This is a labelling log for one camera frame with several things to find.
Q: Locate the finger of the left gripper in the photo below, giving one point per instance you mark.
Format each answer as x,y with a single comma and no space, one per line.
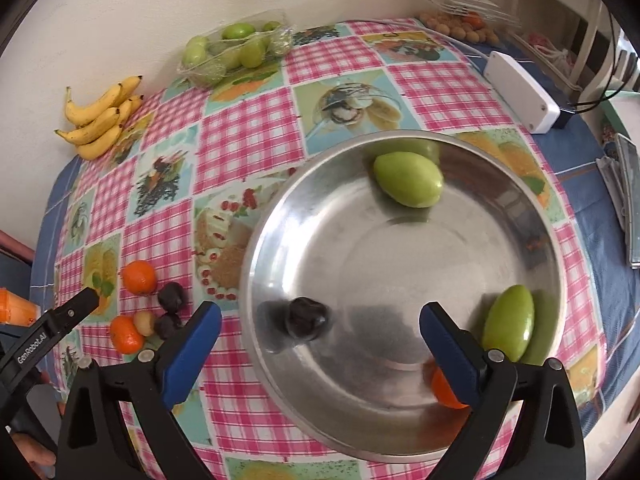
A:
58,322

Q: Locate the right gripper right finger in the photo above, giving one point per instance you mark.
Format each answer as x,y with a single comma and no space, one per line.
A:
547,442

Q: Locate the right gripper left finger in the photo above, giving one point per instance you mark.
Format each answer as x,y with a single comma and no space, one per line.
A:
94,442

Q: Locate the small orange mandarin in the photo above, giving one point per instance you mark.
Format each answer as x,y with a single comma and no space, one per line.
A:
125,338

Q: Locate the dark plum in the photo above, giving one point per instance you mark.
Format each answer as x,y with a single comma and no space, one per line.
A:
167,325
306,318
172,297

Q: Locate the plastic tray of green fruits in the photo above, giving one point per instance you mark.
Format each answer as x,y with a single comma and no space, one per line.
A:
245,44

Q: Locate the orange plastic cup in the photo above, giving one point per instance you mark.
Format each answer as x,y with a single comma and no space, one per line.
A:
15,310

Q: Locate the tan longan fruit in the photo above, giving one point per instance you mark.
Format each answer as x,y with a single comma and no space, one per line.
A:
144,322

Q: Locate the small orange in tray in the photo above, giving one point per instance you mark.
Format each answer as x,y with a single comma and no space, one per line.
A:
443,392

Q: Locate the large orange mandarin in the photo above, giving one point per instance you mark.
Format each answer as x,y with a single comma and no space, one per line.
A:
139,278

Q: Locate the green fruit at tray front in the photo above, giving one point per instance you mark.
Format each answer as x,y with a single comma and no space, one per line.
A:
510,322

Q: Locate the green fruit at tray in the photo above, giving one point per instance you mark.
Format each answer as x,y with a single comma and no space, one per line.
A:
510,322
411,179

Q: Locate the checked pink fruit tablecloth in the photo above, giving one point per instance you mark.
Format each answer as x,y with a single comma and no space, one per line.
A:
235,428

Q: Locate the bunch of yellow bananas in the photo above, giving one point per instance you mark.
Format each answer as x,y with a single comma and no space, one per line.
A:
98,125

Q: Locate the dark plum in tray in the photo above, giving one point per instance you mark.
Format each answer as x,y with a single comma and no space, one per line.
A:
306,318

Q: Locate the round steel tray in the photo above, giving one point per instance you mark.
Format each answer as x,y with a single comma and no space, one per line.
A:
362,387

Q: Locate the green fruit at tray back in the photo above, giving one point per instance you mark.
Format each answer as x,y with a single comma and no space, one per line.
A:
411,179

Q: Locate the stack of magazines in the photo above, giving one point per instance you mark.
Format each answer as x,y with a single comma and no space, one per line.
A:
620,174

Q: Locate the white rectangular box device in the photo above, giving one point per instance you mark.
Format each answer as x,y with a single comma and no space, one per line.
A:
533,105

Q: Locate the clear box of longans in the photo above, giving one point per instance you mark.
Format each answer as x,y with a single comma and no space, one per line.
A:
471,21

